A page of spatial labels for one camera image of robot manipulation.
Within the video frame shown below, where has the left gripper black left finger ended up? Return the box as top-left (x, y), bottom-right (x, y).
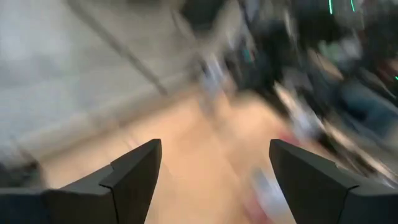
top-left (0, 138), bottom-right (163, 224)

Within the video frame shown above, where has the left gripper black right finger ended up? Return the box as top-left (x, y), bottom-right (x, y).
top-left (269, 138), bottom-right (398, 224)

